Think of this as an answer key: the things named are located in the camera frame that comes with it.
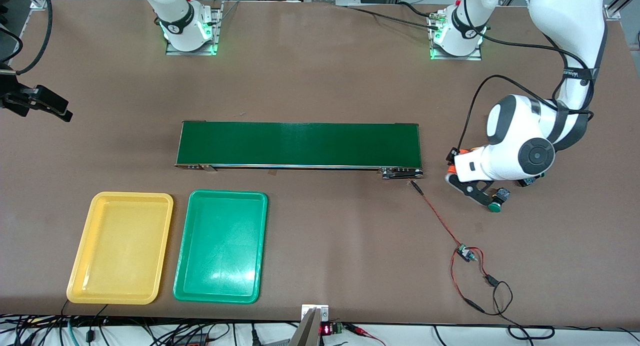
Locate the aluminium corner bracket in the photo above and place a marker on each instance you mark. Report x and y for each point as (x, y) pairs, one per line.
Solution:
(614, 12)
(39, 4)

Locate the orange cylinder with white print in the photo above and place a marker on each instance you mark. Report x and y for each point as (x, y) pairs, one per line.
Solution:
(451, 169)

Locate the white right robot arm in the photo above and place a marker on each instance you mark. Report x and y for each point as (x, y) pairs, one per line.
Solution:
(177, 16)

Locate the green push button switch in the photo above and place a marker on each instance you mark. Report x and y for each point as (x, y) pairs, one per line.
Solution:
(526, 182)
(501, 195)

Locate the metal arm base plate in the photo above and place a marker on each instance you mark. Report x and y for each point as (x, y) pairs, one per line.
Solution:
(455, 58)
(192, 52)

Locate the yellow plastic tray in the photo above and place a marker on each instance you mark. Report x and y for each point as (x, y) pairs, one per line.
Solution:
(120, 246)

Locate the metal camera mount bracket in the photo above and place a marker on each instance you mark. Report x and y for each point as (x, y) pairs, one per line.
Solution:
(306, 333)

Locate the small speed controller board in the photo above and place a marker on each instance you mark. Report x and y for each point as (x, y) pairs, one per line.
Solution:
(465, 252)

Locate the red LED display module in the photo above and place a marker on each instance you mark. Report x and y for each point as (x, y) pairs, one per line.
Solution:
(326, 329)

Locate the green plastic tray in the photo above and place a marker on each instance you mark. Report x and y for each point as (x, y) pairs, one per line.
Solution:
(220, 256)

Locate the green conveyor belt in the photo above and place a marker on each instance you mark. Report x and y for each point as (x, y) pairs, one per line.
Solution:
(340, 136)

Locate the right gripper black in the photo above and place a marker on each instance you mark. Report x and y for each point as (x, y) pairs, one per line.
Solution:
(11, 99)

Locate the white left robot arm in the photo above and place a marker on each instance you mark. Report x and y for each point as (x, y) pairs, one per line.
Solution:
(520, 136)

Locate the red alligator clip lead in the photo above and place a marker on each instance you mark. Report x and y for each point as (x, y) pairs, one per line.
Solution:
(360, 330)

